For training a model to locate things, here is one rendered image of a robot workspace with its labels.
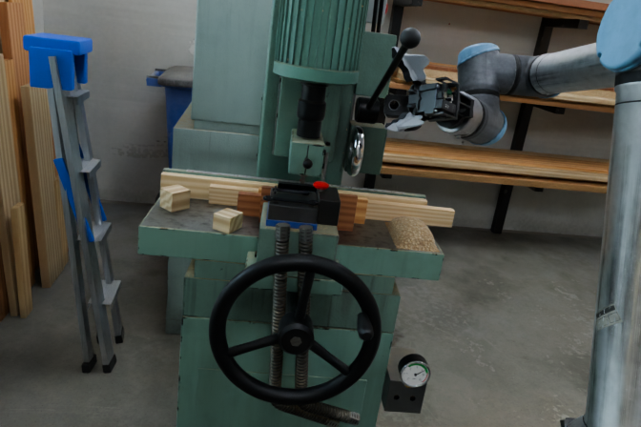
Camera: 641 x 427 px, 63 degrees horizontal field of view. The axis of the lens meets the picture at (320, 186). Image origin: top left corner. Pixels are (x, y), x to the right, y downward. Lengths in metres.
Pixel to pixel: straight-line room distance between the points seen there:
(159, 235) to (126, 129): 2.52
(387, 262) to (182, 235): 0.40
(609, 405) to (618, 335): 0.09
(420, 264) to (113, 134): 2.75
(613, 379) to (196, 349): 0.77
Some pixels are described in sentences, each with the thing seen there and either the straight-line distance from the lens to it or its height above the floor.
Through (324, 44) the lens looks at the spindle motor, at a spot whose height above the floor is 1.27.
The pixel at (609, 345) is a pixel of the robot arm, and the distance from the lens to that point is 0.73.
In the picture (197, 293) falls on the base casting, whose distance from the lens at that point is 1.09.
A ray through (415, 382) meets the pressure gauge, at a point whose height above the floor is 0.64.
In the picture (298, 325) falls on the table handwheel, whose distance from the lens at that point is 0.88.
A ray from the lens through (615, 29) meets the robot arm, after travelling 0.74.
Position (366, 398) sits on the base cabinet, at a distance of 1.24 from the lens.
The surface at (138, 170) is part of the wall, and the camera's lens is 3.59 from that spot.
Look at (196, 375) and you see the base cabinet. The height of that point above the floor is 0.57.
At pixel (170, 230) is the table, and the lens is 1.04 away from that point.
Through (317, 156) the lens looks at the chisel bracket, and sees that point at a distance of 1.08.
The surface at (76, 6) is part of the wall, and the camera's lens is 3.51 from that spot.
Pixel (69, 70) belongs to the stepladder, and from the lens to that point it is 1.78.
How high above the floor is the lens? 1.31
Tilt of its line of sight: 18 degrees down
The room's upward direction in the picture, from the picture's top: 8 degrees clockwise
